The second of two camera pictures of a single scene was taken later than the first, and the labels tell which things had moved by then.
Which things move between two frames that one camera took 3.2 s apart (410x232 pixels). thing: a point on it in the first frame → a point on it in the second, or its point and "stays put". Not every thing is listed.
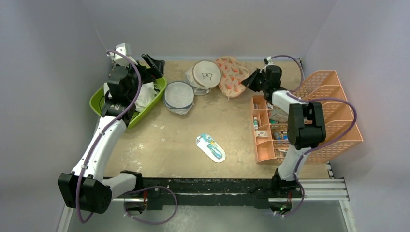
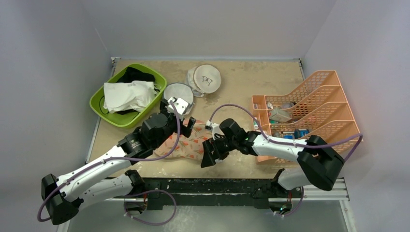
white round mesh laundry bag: x=178 y=97 stays put
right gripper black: x=257 y=80 → x=214 y=148
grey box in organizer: x=279 y=115 stays put
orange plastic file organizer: x=270 y=123 stays put
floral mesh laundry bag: x=232 y=73 → x=190 y=148
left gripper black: x=151 y=74 → x=184 y=130
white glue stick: x=256 y=123 stays put
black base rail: x=257 y=191 stays put
